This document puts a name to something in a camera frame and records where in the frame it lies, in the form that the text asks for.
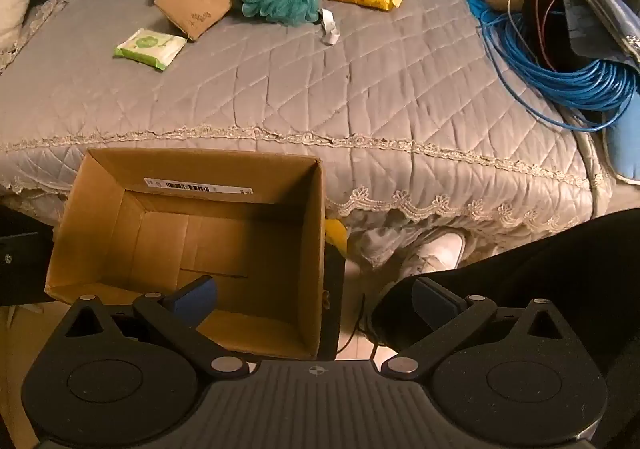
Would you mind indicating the grey quilted bedspread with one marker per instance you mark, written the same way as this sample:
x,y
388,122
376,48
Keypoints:
x,y
300,94

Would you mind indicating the yellow plastic item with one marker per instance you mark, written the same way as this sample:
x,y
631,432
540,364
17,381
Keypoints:
x,y
336,231

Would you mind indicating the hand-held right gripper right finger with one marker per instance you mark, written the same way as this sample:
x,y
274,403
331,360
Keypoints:
x,y
435,301

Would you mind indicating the person's black trouser leg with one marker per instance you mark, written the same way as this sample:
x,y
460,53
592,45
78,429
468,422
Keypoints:
x,y
550,269

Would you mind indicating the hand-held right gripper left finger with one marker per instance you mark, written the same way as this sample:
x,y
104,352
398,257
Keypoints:
x,y
195,301

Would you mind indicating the green wet wipes packet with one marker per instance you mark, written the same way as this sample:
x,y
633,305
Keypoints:
x,y
147,46

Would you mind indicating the white shoe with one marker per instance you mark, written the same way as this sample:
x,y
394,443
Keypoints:
x,y
445,249

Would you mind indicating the brown cardboard box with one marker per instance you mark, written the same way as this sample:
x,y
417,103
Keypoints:
x,y
150,249

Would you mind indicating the small blue cushion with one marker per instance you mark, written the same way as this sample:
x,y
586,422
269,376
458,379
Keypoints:
x,y
627,149

